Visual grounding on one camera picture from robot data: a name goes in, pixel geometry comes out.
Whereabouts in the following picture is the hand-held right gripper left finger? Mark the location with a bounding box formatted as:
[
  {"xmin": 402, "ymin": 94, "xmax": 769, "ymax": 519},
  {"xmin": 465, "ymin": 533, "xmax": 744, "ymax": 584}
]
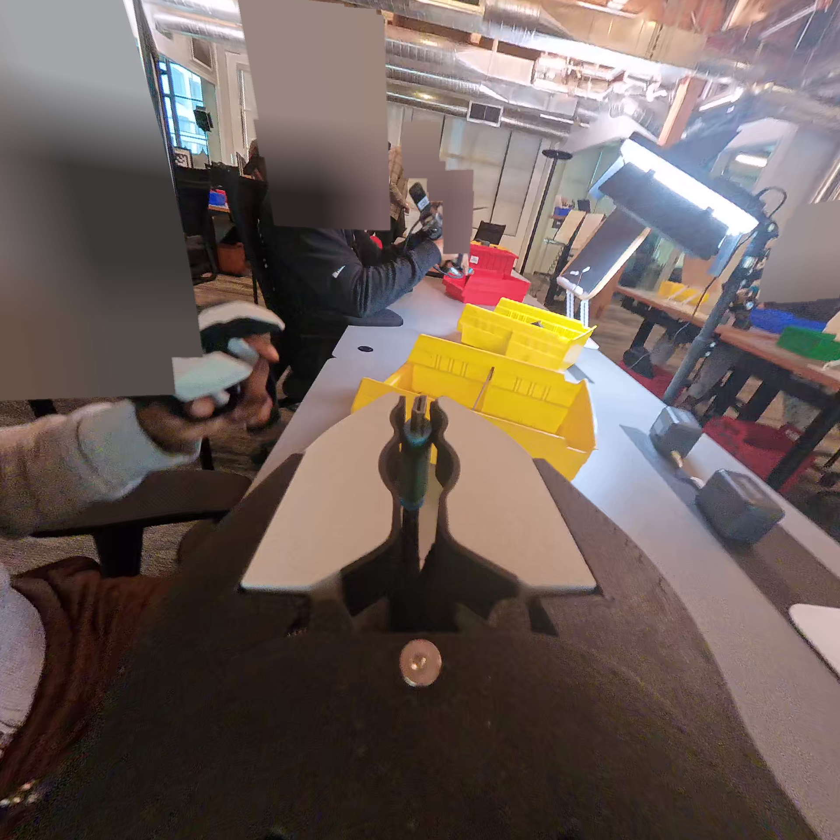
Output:
[{"xmin": 239, "ymin": 394, "xmax": 404, "ymax": 595}]

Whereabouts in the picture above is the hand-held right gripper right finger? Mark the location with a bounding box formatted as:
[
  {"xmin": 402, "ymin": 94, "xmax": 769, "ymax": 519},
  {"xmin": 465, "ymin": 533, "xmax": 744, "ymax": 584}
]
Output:
[{"xmin": 419, "ymin": 395, "xmax": 599, "ymax": 597}]

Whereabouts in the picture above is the black braided HDMI cable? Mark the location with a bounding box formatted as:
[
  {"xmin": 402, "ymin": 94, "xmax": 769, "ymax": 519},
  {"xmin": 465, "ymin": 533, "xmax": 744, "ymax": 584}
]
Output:
[{"xmin": 398, "ymin": 392, "xmax": 435, "ymax": 578}]

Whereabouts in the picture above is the person's left forearm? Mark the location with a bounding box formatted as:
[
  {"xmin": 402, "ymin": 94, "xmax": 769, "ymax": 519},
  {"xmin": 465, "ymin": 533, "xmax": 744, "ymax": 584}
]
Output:
[{"xmin": 0, "ymin": 399, "xmax": 201, "ymax": 538}]

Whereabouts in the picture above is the person's left hand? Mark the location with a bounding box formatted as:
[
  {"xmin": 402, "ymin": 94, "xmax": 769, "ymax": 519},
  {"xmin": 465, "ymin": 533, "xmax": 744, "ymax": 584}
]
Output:
[{"xmin": 138, "ymin": 331, "xmax": 282, "ymax": 455}]

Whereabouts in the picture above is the black office chair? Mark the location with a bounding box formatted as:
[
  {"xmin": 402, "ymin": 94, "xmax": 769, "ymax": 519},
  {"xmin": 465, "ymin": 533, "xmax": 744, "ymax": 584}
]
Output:
[{"xmin": 29, "ymin": 469, "xmax": 253, "ymax": 578}]

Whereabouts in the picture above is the red plastic bin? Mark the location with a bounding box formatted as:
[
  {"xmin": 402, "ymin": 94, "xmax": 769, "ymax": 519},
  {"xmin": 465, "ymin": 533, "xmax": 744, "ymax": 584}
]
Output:
[
  {"xmin": 443, "ymin": 270, "xmax": 531, "ymax": 307},
  {"xmin": 469, "ymin": 241, "xmax": 519, "ymax": 277}
]

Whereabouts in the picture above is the person's brown trouser leg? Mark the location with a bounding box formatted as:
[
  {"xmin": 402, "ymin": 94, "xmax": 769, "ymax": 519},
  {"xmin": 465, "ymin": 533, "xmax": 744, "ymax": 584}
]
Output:
[{"xmin": 0, "ymin": 558, "xmax": 191, "ymax": 798}]

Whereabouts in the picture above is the studio light panel on stand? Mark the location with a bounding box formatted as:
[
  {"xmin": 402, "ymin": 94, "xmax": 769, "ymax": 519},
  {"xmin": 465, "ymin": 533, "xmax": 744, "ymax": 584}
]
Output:
[{"xmin": 661, "ymin": 187, "xmax": 788, "ymax": 406}]

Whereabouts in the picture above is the tilted black board on stand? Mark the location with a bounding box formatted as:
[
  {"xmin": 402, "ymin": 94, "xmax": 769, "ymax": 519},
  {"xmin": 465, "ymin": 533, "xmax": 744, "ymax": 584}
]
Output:
[{"xmin": 558, "ymin": 210, "xmax": 651, "ymax": 304}]

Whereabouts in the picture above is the window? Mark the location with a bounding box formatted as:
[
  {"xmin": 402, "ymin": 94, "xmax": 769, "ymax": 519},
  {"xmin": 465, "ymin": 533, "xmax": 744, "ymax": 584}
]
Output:
[{"xmin": 159, "ymin": 58, "xmax": 212, "ymax": 158}]

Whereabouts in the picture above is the wooden board easel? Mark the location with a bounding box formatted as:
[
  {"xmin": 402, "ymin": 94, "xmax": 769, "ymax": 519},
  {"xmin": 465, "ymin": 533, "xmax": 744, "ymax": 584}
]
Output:
[{"xmin": 553, "ymin": 209, "xmax": 605, "ymax": 260}]

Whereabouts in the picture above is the wooden table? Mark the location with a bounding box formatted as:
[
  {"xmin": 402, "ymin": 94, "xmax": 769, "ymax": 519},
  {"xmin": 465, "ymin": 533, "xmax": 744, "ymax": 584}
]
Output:
[{"xmin": 617, "ymin": 285, "xmax": 840, "ymax": 421}]

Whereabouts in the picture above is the white flat board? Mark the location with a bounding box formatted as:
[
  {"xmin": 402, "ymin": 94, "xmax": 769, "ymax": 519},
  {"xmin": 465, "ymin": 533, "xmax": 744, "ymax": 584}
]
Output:
[{"xmin": 789, "ymin": 604, "xmax": 840, "ymax": 677}]

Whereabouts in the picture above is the person's grey zip hoodie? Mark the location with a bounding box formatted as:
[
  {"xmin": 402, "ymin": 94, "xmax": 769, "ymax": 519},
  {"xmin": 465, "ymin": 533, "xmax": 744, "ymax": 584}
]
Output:
[{"xmin": 0, "ymin": 567, "xmax": 47, "ymax": 746}]

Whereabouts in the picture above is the blue plastic bin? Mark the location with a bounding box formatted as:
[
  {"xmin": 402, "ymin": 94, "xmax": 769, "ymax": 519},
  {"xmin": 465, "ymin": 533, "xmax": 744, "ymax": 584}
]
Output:
[{"xmin": 748, "ymin": 307, "xmax": 829, "ymax": 333}]

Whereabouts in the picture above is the green plastic bin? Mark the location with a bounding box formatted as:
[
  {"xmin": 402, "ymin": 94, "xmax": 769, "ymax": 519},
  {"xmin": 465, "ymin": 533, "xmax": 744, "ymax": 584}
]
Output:
[{"xmin": 776, "ymin": 326, "xmax": 840, "ymax": 362}]

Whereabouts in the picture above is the black floor lamp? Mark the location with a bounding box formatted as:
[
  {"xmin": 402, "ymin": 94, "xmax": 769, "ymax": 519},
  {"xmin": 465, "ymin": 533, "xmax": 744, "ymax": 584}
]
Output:
[{"xmin": 541, "ymin": 147, "xmax": 576, "ymax": 280}]

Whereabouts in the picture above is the silver ceiling ductwork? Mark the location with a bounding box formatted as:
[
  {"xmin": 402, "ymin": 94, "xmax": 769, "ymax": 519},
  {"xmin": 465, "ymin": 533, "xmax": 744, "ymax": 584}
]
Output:
[{"xmin": 386, "ymin": 0, "xmax": 657, "ymax": 135}]

